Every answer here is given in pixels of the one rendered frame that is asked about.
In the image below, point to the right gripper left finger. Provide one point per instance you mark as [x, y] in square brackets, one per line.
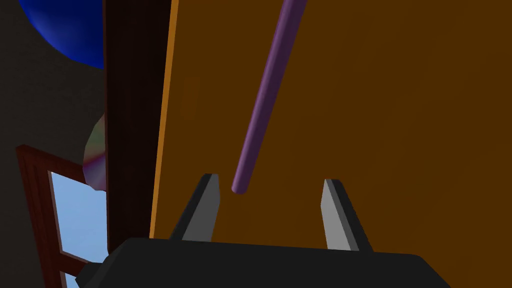
[200, 216]

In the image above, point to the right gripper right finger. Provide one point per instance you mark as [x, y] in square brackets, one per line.
[340, 220]

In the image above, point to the orange-brown door leaf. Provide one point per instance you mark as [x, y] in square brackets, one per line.
[360, 120]

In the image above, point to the grey iridescent round object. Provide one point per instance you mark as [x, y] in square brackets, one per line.
[96, 156]

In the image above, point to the blue ball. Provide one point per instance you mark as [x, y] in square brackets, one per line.
[72, 28]

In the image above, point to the window with red-brown frame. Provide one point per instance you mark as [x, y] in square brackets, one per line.
[72, 224]

